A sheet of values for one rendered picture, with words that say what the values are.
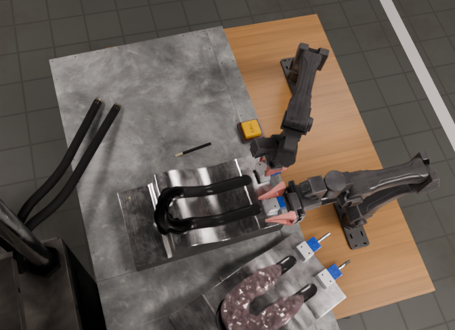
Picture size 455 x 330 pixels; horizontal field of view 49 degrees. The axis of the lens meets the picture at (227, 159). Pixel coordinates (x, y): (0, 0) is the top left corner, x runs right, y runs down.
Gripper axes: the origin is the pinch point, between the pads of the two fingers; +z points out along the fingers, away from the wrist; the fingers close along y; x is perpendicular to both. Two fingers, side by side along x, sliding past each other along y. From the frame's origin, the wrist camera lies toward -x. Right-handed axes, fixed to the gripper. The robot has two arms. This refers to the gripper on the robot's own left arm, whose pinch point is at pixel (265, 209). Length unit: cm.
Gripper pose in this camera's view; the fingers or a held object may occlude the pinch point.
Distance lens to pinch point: 133.2
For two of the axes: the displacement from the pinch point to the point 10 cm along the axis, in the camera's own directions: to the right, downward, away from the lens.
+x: -0.7, 4.1, 9.1
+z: -9.6, 2.1, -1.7
